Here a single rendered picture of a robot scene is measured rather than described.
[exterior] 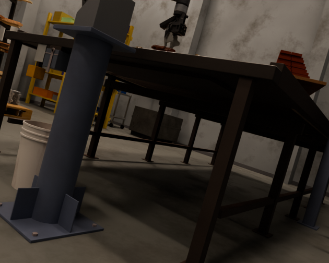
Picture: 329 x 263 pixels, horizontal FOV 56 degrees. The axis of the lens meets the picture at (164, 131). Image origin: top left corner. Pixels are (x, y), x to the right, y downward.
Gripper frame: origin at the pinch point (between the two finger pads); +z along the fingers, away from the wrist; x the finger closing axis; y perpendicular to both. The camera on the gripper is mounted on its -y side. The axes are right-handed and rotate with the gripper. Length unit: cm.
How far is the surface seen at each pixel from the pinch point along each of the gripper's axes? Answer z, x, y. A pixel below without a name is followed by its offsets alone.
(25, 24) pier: -77, 254, -640
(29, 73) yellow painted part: 37, -27, -86
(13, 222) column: 98, -69, 2
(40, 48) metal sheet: 18, -25, -85
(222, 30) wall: -198, 533, -276
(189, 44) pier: -146, 506, -337
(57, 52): 19, -27, -63
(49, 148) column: 66, -59, -1
